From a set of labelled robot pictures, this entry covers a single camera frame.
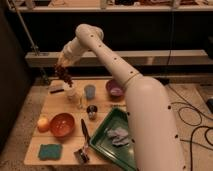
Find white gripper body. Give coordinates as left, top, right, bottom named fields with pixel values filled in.
left=56, top=52, right=74, bottom=68

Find dark red grape bunch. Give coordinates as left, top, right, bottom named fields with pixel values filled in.
left=55, top=65, right=73, bottom=86

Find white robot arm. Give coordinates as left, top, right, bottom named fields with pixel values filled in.
left=55, top=24, right=186, bottom=171

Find white paper cup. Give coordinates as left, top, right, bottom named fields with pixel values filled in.
left=63, top=83, right=76, bottom=99

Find light blue plastic cup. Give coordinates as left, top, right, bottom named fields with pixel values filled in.
left=84, top=84, right=96, bottom=100

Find small dark metal cup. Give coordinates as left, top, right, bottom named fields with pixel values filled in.
left=86, top=105, right=98, bottom=120

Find black marker pen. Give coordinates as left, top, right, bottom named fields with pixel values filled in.
left=49, top=88, right=64, bottom=94

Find yellow banana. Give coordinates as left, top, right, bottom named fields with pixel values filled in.
left=78, top=94, right=87, bottom=109

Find purple bowl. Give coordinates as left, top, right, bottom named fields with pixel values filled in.
left=105, top=79, right=124, bottom=97

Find thin metal utensil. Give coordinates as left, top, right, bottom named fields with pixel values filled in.
left=110, top=104, right=126, bottom=108

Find yellow orange fruit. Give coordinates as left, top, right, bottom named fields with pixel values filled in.
left=37, top=117, right=49, bottom=132

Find grey blue crumpled cloth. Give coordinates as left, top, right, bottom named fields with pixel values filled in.
left=107, top=127, right=129, bottom=147

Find green plastic tray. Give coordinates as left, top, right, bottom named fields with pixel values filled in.
left=90, top=108, right=137, bottom=171

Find teal green sponge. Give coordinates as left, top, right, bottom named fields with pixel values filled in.
left=38, top=144, right=62, bottom=160

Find black handled brush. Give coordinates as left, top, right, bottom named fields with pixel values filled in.
left=74, top=120, right=90, bottom=165

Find metal shelf rail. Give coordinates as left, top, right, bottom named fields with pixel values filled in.
left=25, top=50, right=213, bottom=68

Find black floor cables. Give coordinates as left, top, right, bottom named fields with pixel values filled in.
left=164, top=83, right=213, bottom=171

